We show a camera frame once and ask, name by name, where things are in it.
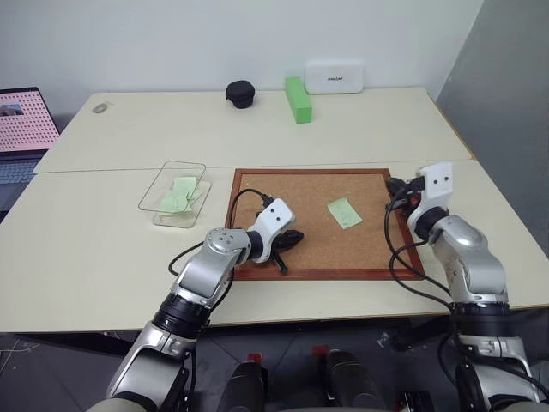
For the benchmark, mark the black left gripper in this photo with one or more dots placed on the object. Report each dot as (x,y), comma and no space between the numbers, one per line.
(278,240)

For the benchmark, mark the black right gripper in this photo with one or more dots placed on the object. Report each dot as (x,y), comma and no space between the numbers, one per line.
(412,188)

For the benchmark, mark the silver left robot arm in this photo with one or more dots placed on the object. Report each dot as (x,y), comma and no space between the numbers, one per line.
(201,274)

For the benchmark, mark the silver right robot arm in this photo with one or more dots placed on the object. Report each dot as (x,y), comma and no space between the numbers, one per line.
(472,257)

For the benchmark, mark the green sticky note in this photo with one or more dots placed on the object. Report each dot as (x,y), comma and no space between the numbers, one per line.
(344,213)
(183,186)
(173,205)

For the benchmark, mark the white rounded device box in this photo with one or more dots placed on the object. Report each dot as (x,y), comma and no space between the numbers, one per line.
(334,77)

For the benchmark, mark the green rectangular box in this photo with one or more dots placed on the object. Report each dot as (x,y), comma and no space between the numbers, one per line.
(299,101)

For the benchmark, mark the clear plastic box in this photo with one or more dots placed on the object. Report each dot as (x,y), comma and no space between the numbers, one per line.
(150,201)

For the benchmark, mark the dark rounded shape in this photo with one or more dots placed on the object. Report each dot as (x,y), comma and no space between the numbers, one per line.
(349,379)
(248,386)

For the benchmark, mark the black round zipper case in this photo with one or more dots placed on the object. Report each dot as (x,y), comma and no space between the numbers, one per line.
(240,93)

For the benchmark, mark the small clear round disc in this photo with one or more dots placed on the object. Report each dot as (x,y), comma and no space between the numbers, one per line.
(101,108)

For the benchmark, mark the laptop with pink screen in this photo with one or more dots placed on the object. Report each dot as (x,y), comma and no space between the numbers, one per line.
(21,124)

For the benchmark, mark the cork board with wooden frame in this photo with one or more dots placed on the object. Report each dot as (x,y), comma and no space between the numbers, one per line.
(317,253)

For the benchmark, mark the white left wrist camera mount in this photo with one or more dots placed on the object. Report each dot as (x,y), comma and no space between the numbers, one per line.
(274,216)

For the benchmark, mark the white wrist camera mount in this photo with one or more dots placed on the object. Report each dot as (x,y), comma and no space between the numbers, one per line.
(435,186)
(274,216)

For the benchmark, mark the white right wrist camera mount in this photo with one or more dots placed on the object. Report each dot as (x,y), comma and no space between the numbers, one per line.
(435,186)

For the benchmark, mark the black under-table bracket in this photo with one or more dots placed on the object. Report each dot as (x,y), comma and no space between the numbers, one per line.
(412,339)

